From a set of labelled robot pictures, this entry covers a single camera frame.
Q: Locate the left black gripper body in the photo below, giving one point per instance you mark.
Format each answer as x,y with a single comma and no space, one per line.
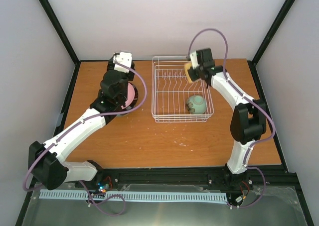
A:
110,64

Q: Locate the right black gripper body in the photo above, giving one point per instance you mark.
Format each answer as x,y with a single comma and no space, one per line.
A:
193,76

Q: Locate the yellow mug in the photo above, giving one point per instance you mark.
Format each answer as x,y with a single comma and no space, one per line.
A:
189,72

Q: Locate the teal ceramic bowl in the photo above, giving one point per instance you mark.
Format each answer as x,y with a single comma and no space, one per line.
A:
196,104

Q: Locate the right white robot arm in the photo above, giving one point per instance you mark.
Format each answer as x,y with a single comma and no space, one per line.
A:
248,121

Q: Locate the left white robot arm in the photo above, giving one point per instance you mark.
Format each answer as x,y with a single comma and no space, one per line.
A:
47,161

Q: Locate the pink plate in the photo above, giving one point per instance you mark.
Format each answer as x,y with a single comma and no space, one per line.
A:
130,95

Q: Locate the dark striped plate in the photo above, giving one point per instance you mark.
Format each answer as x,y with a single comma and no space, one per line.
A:
132,105

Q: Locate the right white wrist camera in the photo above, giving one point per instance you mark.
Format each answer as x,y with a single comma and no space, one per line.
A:
193,59

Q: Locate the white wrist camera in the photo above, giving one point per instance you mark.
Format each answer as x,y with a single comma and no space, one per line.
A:
123,59
193,59

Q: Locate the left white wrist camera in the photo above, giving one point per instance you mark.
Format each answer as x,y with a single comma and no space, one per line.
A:
123,59

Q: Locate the white wire dish rack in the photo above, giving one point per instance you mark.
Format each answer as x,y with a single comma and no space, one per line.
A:
171,91

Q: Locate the light blue cable duct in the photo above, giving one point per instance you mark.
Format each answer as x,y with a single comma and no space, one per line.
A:
137,197

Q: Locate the black aluminium frame rail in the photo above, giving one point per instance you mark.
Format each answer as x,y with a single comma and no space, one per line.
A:
213,178

